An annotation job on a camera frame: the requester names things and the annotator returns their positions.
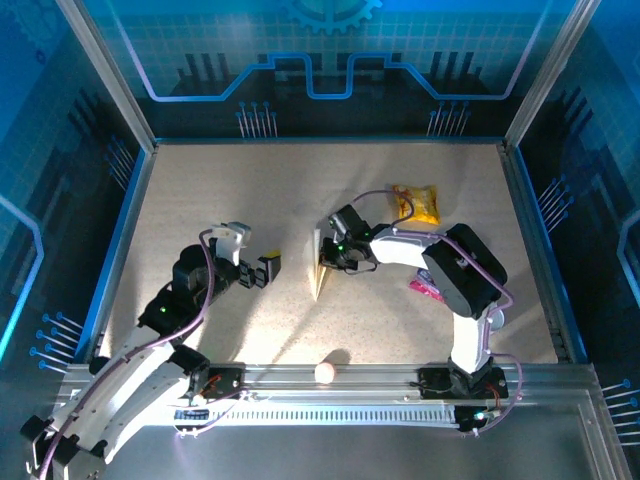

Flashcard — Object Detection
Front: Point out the yellow snack packet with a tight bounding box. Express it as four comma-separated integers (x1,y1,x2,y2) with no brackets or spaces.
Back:
391,183,441,226

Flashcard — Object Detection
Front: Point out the grey metal panel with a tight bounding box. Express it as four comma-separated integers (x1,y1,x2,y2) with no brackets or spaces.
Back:
29,388,634,480

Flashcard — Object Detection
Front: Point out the aluminium side rail blue edge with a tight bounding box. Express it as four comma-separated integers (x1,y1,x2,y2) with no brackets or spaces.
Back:
499,142,590,364
74,144,156,364

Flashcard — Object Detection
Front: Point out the white slotted cable duct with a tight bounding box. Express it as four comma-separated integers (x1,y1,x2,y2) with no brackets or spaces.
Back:
144,403,459,427

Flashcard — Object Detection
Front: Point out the aluminium frame post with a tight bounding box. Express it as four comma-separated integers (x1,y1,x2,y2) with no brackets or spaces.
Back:
54,0,157,154
503,0,604,151

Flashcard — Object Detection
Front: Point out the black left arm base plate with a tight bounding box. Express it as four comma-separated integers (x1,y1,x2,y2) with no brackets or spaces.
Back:
192,366,246,400

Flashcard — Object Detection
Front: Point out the black controller with green LED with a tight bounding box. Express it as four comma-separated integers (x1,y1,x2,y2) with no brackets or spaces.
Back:
455,405,501,435

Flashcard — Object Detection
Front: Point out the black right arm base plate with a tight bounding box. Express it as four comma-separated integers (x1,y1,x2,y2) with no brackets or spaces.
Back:
417,366,510,400

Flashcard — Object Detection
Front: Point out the pink purple candy packet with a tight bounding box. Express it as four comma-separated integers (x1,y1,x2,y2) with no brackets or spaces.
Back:
408,268,446,304

